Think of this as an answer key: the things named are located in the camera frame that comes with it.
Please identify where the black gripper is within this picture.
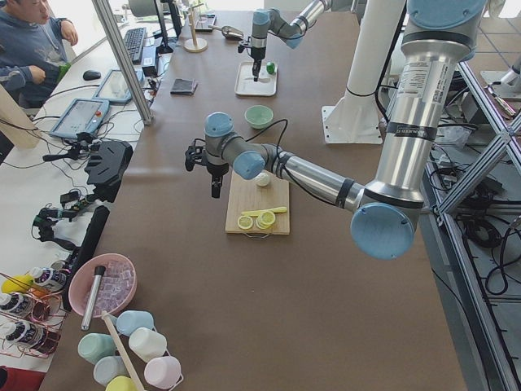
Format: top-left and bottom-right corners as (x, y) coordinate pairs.
(185, 138), (229, 199)
(238, 36), (266, 81)

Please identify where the white bun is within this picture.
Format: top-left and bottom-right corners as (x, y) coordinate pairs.
(254, 172), (270, 187)

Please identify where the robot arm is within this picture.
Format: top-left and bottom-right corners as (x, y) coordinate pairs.
(238, 0), (340, 82)
(185, 1), (486, 260)

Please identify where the light green bowl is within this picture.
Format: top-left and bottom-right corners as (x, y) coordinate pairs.
(244, 105), (274, 130)

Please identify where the pink bowl with ice cubes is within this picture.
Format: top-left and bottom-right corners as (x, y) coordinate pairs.
(68, 253), (138, 318)

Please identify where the steel tube in bowl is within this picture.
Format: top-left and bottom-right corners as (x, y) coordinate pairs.
(81, 266), (106, 332)

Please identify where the green lime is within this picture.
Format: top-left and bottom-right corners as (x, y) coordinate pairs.
(265, 62), (277, 75)

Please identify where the white rabbit tray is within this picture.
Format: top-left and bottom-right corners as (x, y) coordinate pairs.
(234, 61), (279, 98)

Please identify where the wooden cutting board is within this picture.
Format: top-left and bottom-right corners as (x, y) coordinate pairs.
(225, 172), (290, 235)

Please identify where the steel scoop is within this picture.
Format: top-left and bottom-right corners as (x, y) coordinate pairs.
(209, 24), (243, 41)

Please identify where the lemon slice stack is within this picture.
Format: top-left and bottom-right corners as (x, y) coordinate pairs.
(256, 212), (276, 230)

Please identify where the wooden stand with round base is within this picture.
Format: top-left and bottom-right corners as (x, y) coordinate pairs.
(183, 3), (208, 53)

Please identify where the yellow plastic knife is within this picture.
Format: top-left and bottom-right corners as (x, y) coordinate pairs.
(241, 206), (287, 217)

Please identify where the folded grey cloth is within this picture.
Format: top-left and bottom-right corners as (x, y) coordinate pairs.
(170, 78), (199, 95)

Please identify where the black device on desk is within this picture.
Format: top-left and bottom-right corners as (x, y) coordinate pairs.
(85, 140), (134, 202)

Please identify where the black long bar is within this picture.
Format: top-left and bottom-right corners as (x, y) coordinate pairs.
(61, 205), (110, 312)

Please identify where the black keyboard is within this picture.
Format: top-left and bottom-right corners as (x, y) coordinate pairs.
(123, 27), (147, 64)

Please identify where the teach pendant far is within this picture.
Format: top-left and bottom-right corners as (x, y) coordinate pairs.
(93, 69), (132, 105)

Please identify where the teach pendant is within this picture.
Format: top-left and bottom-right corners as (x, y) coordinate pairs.
(93, 69), (132, 105)
(49, 99), (110, 139)

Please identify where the teach pendant near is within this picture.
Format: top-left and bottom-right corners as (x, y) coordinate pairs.
(49, 99), (110, 139)

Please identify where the black computer mouse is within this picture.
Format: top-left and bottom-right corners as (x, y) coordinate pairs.
(82, 70), (101, 81)

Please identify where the light blue cup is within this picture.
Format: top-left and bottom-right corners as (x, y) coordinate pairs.
(116, 310), (155, 336)

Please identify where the wooden cup rack pole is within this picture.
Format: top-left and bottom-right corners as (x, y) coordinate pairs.
(101, 310), (145, 391)

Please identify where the white cup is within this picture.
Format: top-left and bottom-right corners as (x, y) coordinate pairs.
(129, 327), (167, 362)

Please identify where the pink cup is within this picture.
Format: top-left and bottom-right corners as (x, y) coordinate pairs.
(144, 356), (182, 389)

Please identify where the mint green cup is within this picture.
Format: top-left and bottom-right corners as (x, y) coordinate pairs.
(77, 333), (116, 365)

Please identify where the grey blue cup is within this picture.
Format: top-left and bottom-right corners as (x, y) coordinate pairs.
(93, 356), (129, 386)

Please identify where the yellow lemon in rack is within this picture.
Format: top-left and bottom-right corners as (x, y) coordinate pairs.
(1, 275), (33, 293)

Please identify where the yellow cup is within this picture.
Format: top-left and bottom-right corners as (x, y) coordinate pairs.
(105, 376), (138, 391)

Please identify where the seated person in blue hoodie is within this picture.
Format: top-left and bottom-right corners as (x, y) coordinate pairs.
(1, 1), (78, 108)

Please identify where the lemon slice near handle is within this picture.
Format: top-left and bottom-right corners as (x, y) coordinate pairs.
(237, 215), (253, 231)

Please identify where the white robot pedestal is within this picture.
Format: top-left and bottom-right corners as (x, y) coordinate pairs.
(322, 0), (405, 144)

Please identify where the aluminium frame post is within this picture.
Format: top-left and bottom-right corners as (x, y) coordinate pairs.
(91, 0), (153, 126)

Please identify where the copper wire bottle rack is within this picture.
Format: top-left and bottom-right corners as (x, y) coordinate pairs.
(1, 274), (68, 358)

